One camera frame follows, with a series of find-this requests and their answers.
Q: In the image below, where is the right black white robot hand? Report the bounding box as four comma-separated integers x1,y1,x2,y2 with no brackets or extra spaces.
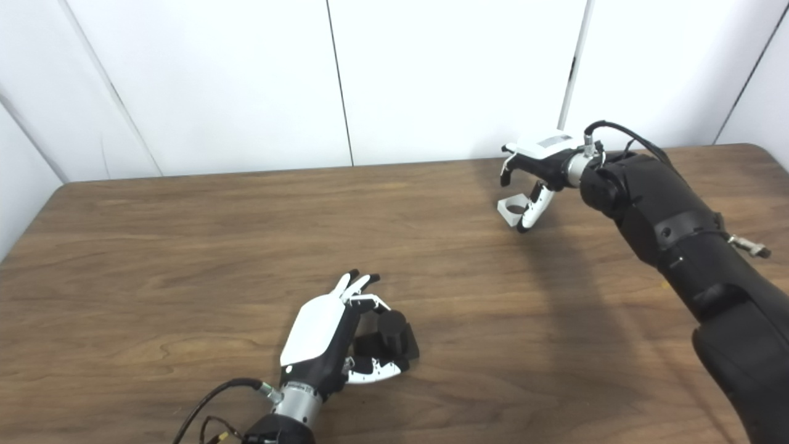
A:
500,131,587,234

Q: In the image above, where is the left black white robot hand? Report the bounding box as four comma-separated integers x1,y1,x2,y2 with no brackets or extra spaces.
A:
279,269,411,397

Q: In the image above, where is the white square piece with hole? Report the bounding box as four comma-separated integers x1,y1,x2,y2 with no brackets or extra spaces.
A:
497,193,536,228

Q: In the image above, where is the black peg with base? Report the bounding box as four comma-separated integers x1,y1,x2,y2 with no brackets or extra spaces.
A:
353,310,421,374

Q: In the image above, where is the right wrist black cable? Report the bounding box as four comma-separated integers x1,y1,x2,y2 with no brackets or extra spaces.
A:
583,120,674,168

